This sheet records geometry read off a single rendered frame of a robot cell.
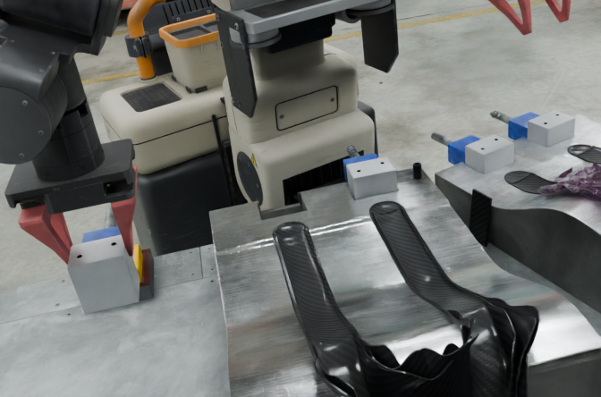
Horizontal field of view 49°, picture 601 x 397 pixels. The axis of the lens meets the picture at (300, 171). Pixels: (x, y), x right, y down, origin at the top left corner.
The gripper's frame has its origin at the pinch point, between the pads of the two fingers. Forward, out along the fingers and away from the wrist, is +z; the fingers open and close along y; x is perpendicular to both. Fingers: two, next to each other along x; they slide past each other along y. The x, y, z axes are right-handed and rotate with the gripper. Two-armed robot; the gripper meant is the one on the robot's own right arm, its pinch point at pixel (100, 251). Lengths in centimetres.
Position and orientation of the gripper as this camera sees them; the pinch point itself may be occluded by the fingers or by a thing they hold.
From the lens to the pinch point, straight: 63.9
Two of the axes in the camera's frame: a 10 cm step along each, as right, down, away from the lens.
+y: 9.7, -2.1, 1.1
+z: 1.3, 8.7, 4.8
